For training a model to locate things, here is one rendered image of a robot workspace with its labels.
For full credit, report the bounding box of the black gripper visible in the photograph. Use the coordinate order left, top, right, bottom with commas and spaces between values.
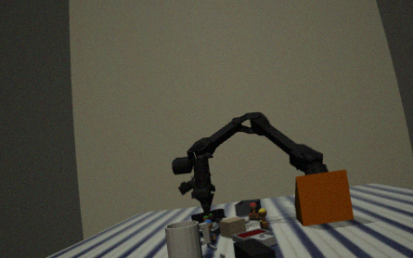
191, 171, 215, 215

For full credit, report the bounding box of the green rubber stamp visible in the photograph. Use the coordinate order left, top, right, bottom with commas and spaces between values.
203, 213, 213, 223

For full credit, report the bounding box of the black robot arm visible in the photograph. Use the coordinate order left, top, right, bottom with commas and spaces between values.
172, 112, 328, 195

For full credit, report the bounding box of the grey mug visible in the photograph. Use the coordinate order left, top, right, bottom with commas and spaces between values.
165, 221, 211, 258

